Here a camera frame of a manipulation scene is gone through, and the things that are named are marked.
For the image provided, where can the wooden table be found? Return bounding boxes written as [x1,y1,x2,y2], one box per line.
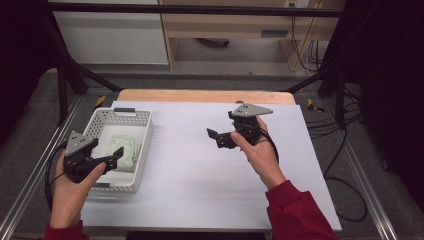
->
[117,88,297,106]

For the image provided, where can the aluminium floor rail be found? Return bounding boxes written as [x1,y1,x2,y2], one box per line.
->
[328,128,399,240]
[0,96,83,240]

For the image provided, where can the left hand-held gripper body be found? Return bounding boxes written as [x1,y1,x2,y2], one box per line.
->
[63,130,118,184]

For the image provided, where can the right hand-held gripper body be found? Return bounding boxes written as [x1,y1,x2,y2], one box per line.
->
[216,103,274,149]

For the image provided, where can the person's right hand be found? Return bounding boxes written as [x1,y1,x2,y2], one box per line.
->
[230,118,288,192]

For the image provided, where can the hanging black cables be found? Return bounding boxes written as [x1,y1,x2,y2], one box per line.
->
[291,16,321,73]

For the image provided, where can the white perforated plastic basket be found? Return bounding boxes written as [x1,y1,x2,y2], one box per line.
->
[81,107,154,194]

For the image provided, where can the black metal stand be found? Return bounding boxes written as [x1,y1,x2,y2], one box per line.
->
[281,59,348,129]
[39,13,123,126]

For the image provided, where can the light wooden desk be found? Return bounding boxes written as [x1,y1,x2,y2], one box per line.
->
[158,0,348,73]

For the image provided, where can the left hand-held gripper black cable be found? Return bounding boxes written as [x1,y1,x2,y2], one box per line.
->
[44,141,68,211]

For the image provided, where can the pale green cloth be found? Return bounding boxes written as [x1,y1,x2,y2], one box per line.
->
[105,133,141,173]

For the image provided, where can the white table cover board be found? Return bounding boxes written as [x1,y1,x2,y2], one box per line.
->
[79,100,343,232]

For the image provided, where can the black curtain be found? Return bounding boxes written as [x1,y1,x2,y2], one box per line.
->
[333,0,424,201]
[0,0,51,148]

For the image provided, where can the grey label plate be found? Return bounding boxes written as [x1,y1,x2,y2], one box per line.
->
[260,29,289,38]

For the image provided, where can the person's left hand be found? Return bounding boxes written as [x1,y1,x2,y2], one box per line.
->
[49,151,107,229]

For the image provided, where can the black metal crossbar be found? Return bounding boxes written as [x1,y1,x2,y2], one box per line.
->
[46,2,348,18]

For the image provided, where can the bundle of black floor cables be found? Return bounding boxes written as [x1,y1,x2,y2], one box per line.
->
[306,88,363,139]

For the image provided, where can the white cabinet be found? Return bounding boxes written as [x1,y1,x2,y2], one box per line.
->
[49,0,169,66]

